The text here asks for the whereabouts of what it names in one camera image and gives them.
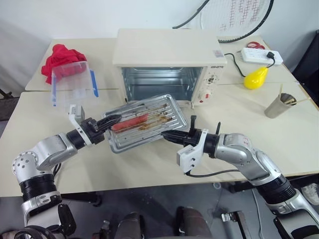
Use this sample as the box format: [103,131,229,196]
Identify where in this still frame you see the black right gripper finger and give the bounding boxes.
[163,129,186,138]
[161,135,186,145]

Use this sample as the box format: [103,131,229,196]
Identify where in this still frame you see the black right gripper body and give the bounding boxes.
[182,115,202,148]

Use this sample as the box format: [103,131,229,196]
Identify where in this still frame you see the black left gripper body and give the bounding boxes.
[80,117,107,146]

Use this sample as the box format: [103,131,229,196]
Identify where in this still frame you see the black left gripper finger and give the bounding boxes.
[99,120,120,132]
[98,113,123,126]

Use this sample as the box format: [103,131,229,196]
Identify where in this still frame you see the ribbed metal baking tray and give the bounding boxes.
[102,94,188,154]

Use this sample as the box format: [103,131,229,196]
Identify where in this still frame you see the red sausage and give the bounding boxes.
[111,113,150,132]

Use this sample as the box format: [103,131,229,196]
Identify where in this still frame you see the cream toaster oven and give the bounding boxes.
[112,28,228,110]

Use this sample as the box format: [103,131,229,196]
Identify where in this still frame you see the clear plastic box blue latches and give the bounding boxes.
[50,61,100,113]

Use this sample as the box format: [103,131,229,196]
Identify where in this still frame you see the red cloth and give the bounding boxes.
[40,43,88,85]

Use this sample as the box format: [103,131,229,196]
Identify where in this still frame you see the dark rounded shape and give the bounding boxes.
[176,206,210,239]
[116,211,147,239]

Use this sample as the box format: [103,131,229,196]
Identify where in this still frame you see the yellow pear-shaped toy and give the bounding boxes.
[243,66,270,91]

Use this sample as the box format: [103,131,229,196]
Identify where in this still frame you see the metal cup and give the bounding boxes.
[264,93,299,119]

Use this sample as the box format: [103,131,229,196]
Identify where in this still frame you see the white power strip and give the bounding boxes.
[240,47,284,66]

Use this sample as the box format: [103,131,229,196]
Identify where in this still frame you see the red scissors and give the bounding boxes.
[247,41,266,50]

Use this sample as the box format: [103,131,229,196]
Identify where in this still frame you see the large black object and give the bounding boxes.
[291,29,319,112]

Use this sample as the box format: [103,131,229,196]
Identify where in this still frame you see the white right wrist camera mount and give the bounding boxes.
[176,128,209,174]

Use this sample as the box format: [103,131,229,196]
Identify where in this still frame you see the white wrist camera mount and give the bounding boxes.
[176,128,209,174]
[68,104,92,146]

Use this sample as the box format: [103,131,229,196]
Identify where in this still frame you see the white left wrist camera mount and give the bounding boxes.
[68,104,92,146]

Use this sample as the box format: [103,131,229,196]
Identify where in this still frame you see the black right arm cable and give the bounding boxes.
[183,168,241,179]

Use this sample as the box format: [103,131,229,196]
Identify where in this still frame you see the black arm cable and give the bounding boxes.
[52,161,63,176]
[183,168,241,179]

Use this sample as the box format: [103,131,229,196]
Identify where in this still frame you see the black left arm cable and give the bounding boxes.
[52,161,63,176]

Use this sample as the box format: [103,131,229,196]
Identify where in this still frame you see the metal bracket with dark bar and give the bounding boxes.
[221,210,253,239]

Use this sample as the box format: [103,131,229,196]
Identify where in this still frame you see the black power cable with plug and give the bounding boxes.
[223,50,277,78]

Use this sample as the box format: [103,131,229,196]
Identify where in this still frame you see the black curved racket frame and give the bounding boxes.
[171,0,210,29]

